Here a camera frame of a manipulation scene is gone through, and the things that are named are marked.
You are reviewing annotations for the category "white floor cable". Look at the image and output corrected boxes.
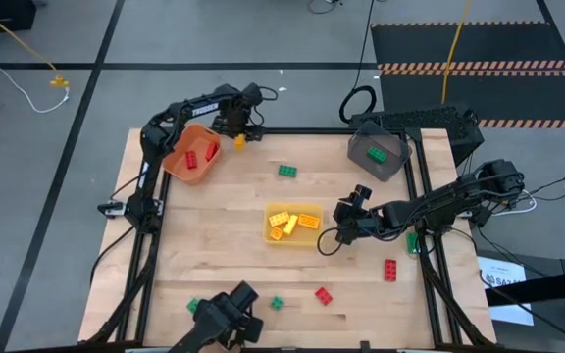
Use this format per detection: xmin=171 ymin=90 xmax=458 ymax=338
xmin=0 ymin=0 xmax=72 ymax=116

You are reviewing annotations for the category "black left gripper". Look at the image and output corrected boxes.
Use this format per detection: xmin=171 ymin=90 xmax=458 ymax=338
xmin=211 ymin=95 xmax=268 ymax=143

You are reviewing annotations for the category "yellow floor cable with connector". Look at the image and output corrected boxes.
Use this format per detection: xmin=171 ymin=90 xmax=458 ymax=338
xmin=0 ymin=0 xmax=71 ymax=90

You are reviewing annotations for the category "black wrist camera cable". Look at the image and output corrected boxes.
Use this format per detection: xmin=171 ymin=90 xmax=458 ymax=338
xmin=317 ymin=226 xmax=348 ymax=257

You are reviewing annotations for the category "black coiled floor cable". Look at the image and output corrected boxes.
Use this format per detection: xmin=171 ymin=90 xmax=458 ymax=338
xmin=338 ymin=0 xmax=379 ymax=126

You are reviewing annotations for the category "orange plastic bin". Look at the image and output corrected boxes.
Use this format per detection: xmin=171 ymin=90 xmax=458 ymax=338
xmin=162 ymin=124 xmax=223 ymax=186

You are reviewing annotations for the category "black hazard-striped floor mat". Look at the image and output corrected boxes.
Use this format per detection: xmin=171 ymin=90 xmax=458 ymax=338
xmin=370 ymin=21 xmax=565 ymax=77
xmin=379 ymin=71 xmax=565 ymax=130

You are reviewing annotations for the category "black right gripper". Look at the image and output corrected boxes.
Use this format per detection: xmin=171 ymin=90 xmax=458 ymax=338
xmin=332 ymin=201 xmax=387 ymax=245

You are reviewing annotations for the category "black metal beam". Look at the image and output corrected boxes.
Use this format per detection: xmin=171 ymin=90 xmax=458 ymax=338
xmin=486 ymin=267 xmax=565 ymax=308

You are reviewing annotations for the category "grey side cabinet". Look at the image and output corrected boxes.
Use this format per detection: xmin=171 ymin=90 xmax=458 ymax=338
xmin=473 ymin=249 xmax=565 ymax=353

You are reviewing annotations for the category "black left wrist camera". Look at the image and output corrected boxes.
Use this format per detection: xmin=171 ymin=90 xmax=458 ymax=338
xmin=240 ymin=81 xmax=266 ymax=107

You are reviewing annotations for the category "grey translucent plastic bin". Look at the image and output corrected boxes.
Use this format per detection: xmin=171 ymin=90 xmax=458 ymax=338
xmin=346 ymin=120 xmax=412 ymax=182

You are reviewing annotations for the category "yellow translucent plastic bin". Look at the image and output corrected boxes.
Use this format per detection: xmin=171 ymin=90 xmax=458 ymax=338
xmin=262 ymin=203 xmax=326 ymax=248

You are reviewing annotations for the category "white paper sign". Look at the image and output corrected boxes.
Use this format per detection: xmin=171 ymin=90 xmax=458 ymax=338
xmin=477 ymin=256 xmax=535 ymax=328

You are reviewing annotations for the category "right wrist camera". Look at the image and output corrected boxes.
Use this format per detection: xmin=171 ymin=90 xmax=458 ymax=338
xmin=348 ymin=184 xmax=374 ymax=208

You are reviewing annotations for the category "black aluminium table frame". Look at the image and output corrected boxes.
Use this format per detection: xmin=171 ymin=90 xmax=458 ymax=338
xmin=83 ymin=111 xmax=497 ymax=353

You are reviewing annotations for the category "orange-yellow toy brick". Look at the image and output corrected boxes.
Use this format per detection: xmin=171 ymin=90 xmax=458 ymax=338
xmin=297 ymin=213 xmax=322 ymax=230

